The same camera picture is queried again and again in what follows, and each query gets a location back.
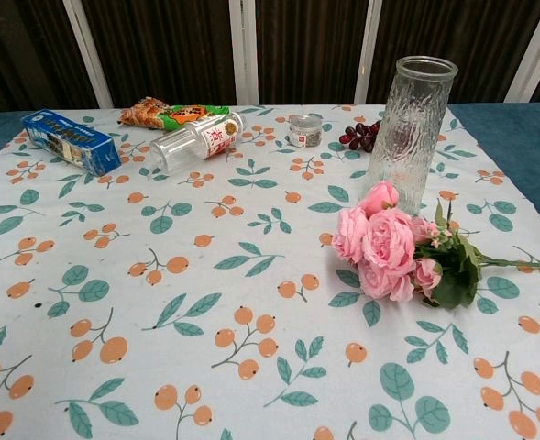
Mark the pink artificial rose bouquet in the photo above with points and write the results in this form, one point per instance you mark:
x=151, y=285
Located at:
x=385, y=247

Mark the tall textured glass vase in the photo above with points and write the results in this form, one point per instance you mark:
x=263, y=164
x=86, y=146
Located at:
x=409, y=133

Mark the fruit print tablecloth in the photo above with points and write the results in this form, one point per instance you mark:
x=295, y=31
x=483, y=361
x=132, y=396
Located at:
x=205, y=284

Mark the small glass spice jar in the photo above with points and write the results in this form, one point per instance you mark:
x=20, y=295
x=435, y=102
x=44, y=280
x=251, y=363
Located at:
x=304, y=130

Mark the clear plastic bottle red label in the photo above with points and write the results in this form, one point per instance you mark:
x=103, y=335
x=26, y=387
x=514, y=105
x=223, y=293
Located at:
x=196, y=139

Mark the dark red grape bunch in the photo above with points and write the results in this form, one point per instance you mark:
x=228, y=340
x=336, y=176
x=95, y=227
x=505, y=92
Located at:
x=360, y=134

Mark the orange green snack bag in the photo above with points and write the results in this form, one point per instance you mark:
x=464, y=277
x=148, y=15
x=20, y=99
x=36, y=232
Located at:
x=168, y=114

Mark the blue cardboard box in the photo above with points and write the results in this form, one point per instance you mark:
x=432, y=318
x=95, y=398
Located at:
x=70, y=139

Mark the teal table cover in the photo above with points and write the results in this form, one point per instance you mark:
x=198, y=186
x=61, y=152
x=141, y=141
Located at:
x=521, y=137

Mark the white folding screen frame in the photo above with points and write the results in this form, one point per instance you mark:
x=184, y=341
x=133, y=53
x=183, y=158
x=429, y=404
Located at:
x=244, y=50

